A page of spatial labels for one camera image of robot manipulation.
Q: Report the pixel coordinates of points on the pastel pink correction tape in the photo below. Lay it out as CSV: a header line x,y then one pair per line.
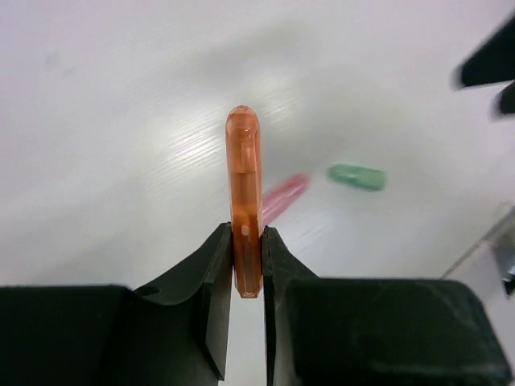
x,y
283,196

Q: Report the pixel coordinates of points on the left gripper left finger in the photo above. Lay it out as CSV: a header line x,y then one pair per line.
x,y
171,331

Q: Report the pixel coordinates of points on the pastel green correction tape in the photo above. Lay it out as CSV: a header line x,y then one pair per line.
x,y
357,176

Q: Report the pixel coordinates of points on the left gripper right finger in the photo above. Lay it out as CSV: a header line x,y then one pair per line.
x,y
373,331

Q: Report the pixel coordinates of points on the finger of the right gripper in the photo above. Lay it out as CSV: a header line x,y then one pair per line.
x,y
492,62
504,104

